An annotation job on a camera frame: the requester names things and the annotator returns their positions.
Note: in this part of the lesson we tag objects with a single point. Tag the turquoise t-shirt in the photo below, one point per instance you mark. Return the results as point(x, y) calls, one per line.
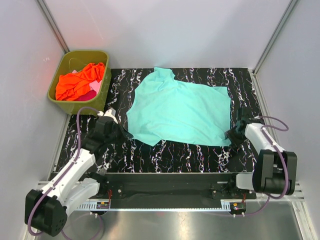
point(172, 110)

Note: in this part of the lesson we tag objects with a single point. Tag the light pink t-shirt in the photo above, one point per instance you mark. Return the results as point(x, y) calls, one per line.
point(87, 79)

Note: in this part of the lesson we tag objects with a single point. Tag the black marble pattern mat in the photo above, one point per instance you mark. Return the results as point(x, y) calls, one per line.
point(134, 156)

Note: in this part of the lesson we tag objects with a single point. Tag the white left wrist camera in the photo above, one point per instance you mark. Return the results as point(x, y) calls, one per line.
point(111, 113)

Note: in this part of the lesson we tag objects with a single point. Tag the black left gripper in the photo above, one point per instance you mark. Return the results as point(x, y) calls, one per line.
point(125, 134)

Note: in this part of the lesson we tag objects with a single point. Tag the magenta t-shirt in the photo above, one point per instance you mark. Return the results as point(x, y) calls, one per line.
point(88, 96)

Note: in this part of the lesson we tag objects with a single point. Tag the orange t-shirt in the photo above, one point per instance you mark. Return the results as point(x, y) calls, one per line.
point(64, 90)

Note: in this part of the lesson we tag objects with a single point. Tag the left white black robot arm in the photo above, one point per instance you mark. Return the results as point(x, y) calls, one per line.
point(47, 209)

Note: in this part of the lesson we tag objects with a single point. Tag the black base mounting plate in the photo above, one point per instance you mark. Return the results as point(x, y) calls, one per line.
point(173, 187)

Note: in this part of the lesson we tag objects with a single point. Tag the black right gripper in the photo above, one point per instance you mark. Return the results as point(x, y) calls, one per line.
point(229, 134)

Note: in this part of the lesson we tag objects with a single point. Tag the olive green plastic bin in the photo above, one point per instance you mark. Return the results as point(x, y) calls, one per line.
point(77, 60)

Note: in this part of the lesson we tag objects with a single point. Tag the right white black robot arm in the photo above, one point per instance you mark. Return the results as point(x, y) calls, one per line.
point(275, 169)

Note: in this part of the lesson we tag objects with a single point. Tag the slotted aluminium rail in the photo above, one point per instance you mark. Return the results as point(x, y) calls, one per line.
point(119, 205)

